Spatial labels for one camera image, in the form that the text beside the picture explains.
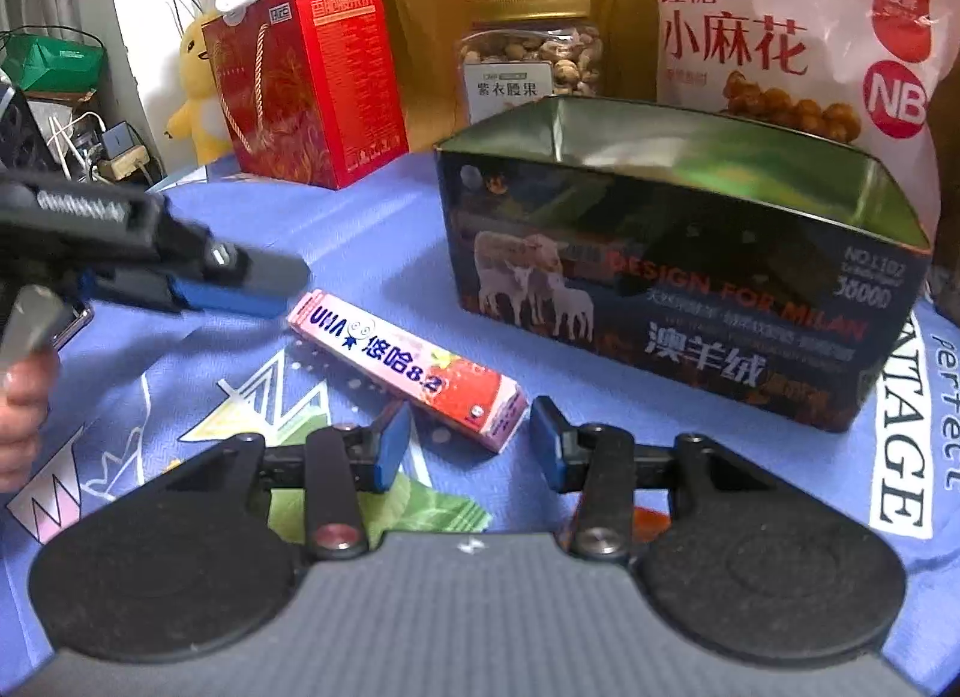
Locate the green bag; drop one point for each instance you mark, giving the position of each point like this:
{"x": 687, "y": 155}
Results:
{"x": 60, "y": 63}

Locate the pink snack bag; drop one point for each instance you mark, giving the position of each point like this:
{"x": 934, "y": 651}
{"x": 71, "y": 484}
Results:
{"x": 787, "y": 29}

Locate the dark sheep-print box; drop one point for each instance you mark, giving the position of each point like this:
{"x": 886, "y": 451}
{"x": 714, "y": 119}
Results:
{"x": 675, "y": 292}

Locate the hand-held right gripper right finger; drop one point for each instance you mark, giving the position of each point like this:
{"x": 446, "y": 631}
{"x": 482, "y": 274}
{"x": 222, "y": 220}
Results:
{"x": 549, "y": 442}

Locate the beige power strip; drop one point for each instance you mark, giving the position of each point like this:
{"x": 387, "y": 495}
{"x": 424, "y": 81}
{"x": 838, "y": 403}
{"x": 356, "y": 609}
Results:
{"x": 124, "y": 164}

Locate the cashew jar with gold lid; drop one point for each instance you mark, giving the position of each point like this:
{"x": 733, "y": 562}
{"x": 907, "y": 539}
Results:
{"x": 525, "y": 59}

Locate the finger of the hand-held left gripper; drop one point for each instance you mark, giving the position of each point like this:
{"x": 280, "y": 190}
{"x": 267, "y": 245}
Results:
{"x": 262, "y": 271}
{"x": 225, "y": 299}

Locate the yellow duck plush toy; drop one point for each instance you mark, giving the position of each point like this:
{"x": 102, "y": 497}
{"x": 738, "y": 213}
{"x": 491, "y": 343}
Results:
{"x": 196, "y": 97}

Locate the pink candy box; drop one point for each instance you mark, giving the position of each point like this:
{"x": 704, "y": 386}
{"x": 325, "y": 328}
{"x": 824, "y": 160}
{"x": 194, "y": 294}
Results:
{"x": 405, "y": 367}

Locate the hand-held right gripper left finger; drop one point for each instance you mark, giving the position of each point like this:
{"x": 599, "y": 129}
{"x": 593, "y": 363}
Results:
{"x": 391, "y": 449}

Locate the person's left hand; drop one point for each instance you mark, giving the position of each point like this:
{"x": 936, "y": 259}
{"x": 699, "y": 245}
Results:
{"x": 26, "y": 412}

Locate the red gift box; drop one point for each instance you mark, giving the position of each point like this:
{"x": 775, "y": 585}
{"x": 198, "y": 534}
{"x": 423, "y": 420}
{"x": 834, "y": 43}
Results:
{"x": 315, "y": 89}

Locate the dark charger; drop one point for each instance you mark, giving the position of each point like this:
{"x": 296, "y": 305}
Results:
{"x": 118, "y": 140}

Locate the blue printed blanket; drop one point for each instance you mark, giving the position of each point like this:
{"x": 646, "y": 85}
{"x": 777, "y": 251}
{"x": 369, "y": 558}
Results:
{"x": 337, "y": 232}

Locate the black electronic device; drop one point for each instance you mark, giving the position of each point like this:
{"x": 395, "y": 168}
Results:
{"x": 22, "y": 130}

